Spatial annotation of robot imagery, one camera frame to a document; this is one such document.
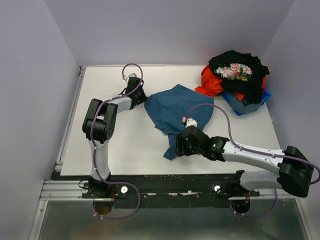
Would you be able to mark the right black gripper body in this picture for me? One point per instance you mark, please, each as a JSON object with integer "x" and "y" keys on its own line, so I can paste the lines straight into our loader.
{"x": 187, "y": 149}

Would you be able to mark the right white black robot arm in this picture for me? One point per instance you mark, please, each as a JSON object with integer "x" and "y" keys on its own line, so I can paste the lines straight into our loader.
{"x": 287, "y": 169}

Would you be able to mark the blue plastic bin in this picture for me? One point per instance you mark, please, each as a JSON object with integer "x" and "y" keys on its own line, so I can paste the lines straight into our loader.
{"x": 227, "y": 97}

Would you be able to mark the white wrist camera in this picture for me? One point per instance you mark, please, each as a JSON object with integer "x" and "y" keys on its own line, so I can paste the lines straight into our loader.
{"x": 189, "y": 121}
{"x": 127, "y": 77}

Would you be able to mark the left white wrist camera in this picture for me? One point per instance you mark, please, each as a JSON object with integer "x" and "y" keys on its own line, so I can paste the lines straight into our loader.
{"x": 127, "y": 77}

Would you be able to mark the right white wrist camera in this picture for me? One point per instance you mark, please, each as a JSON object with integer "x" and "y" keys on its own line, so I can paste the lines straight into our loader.
{"x": 189, "y": 121}

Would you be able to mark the orange t-shirt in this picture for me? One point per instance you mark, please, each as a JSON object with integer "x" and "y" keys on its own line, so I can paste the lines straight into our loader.
{"x": 210, "y": 84}

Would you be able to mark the black floral t-shirt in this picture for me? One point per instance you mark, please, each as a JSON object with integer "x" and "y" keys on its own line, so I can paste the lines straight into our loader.
{"x": 240, "y": 73}

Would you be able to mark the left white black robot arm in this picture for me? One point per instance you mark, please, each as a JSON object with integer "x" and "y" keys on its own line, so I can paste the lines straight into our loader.
{"x": 99, "y": 126}

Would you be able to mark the aluminium frame profile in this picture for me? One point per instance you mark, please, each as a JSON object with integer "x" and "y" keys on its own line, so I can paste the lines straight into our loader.
{"x": 43, "y": 204}

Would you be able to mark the grey blue t-shirt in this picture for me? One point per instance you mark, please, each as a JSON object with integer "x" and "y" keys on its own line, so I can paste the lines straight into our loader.
{"x": 243, "y": 106}

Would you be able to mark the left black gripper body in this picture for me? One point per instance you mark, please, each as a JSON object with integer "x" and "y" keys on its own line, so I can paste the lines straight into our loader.
{"x": 141, "y": 96}

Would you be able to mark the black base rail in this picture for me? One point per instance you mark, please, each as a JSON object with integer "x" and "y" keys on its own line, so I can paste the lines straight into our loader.
{"x": 158, "y": 191}

